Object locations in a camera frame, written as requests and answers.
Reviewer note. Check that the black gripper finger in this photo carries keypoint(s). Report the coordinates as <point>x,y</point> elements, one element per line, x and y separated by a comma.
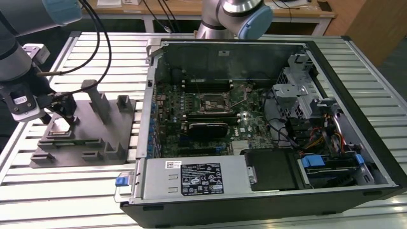
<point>46,118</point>
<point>70,109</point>

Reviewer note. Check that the silver CPU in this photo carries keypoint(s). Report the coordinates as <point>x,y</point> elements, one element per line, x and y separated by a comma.
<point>59,127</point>

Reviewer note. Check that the thin metal locking lever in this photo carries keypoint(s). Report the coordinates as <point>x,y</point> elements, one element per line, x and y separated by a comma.
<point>198,87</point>

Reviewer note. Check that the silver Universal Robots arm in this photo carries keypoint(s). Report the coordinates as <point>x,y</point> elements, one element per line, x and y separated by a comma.
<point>236,9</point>

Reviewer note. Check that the CPU socket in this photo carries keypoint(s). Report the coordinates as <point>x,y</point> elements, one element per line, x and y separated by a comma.
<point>213,102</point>

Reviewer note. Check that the grey parts rack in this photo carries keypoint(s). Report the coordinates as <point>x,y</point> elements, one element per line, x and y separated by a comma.
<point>89,133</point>

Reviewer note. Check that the blue plastic latch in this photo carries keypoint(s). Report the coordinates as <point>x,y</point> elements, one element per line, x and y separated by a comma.
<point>122,181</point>

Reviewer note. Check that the wooden desk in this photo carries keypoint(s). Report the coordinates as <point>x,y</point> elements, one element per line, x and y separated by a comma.
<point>114,7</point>

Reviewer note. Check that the white paper box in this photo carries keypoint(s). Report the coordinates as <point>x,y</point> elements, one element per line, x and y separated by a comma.
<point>109,3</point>
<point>131,2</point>

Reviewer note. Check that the silver power supply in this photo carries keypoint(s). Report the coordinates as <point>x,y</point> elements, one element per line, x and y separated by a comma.
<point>159,179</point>

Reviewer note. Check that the black graphics card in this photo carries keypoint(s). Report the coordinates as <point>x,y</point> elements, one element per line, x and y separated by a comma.
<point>207,130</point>

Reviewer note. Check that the black label sticker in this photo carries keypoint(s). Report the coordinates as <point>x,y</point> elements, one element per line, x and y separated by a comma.
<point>202,179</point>

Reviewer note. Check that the silver heat sink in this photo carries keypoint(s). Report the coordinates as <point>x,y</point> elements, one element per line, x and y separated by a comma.
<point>241,146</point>

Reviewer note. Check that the green motherboard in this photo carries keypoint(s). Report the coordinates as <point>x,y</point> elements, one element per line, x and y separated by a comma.
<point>254,138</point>

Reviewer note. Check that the black open PC case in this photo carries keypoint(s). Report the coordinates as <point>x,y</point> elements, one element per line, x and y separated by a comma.
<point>222,210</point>

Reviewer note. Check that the metal disk bay cage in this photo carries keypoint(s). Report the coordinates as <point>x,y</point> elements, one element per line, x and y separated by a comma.
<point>296,90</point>

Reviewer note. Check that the small black desk item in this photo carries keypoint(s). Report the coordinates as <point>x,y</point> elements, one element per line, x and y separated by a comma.
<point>325,6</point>

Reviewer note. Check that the small blue plastic tab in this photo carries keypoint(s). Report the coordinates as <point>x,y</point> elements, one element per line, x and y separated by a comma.
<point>360,159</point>

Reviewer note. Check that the brown wooden cabinet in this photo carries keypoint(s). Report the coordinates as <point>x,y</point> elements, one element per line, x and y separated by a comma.
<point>376,23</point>

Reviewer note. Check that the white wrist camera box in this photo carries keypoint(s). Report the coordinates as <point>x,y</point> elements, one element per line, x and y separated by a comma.
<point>22,105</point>

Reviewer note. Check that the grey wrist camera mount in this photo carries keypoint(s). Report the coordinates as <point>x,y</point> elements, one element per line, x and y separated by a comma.
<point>37,53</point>

